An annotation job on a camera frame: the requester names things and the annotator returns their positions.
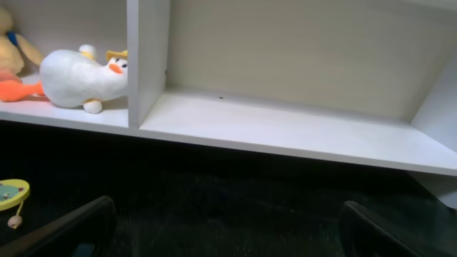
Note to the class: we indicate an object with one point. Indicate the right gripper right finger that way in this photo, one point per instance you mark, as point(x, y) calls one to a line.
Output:
point(371, 235)

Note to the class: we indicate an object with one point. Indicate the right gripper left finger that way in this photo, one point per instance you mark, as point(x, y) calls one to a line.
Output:
point(71, 232)

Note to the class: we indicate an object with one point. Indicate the yellow rattle drum toy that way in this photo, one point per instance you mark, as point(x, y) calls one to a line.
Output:
point(12, 192)

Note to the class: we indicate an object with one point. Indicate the white shelf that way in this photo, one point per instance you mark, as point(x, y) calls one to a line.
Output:
point(285, 125)

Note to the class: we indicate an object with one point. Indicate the white plush duck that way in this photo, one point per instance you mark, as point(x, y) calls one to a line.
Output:
point(75, 78)

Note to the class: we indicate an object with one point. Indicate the yellow plush duck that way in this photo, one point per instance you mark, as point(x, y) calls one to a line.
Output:
point(9, 53)

